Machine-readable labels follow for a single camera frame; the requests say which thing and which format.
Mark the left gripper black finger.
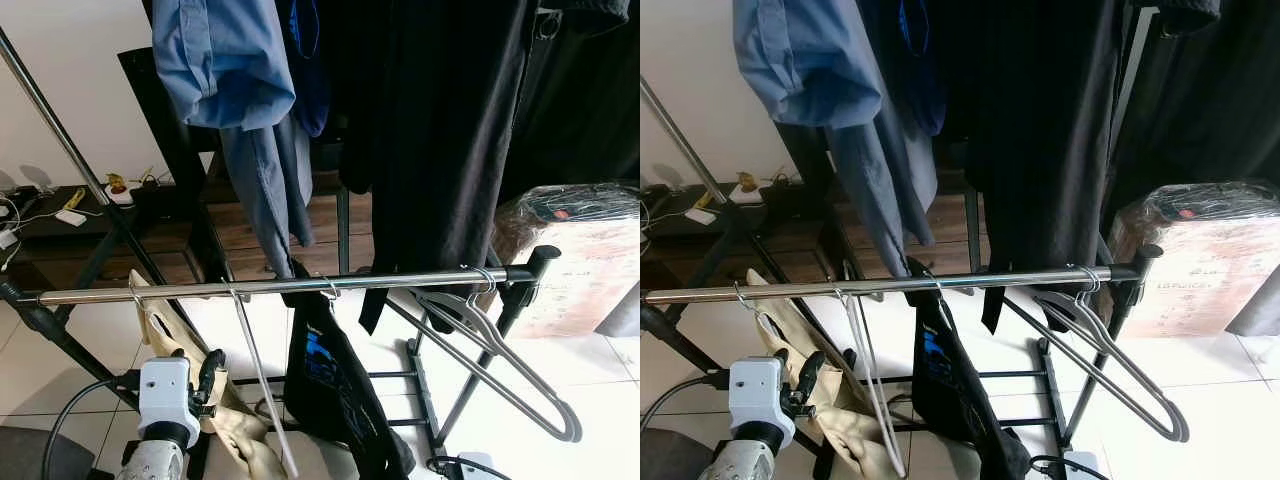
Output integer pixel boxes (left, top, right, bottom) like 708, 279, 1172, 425
200, 347, 227, 401
797, 349, 826, 404

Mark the light grey plastic hanger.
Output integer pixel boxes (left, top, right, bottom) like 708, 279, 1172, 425
838, 285, 906, 479
225, 283, 301, 479

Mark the dark grey plastic hanger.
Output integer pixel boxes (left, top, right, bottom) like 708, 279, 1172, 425
1003, 262, 1191, 444
410, 265, 566, 406
385, 263, 584, 444
1035, 265, 1173, 406

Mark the beige garment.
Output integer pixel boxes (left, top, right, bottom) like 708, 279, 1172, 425
130, 270, 291, 480
745, 268, 906, 480

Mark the black t-shirt blue print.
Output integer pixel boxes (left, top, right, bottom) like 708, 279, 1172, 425
283, 262, 416, 480
910, 258, 1031, 480

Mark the grey fabric ottoman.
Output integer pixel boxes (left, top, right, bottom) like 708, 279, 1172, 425
640, 428, 701, 480
0, 425, 96, 480

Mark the dark wooden sideboard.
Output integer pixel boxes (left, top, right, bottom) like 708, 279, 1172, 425
640, 180, 1121, 296
0, 180, 511, 296

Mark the black leaning board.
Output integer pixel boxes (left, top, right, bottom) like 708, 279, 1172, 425
118, 46, 236, 296
775, 120, 851, 291

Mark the plastic wrapped cardboard box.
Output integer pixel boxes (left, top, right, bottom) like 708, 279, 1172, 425
495, 183, 641, 339
1110, 180, 1280, 339

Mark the slanted chrome pole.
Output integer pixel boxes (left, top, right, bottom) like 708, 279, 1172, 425
0, 28, 111, 206
640, 78, 726, 206

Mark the navy garment blue trim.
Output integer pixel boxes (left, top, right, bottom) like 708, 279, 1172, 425
860, 0, 951, 136
280, 0, 336, 139

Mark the blue shirt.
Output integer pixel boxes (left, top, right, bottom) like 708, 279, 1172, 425
150, 0, 321, 276
733, 0, 941, 276

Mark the long black garment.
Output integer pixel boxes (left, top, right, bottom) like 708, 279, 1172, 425
335, 0, 536, 336
945, 0, 1136, 336

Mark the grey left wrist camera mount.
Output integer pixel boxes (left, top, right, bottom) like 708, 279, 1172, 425
137, 357, 194, 426
727, 357, 784, 426

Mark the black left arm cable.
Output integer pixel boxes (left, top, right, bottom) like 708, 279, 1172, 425
42, 368, 141, 480
640, 372, 729, 431

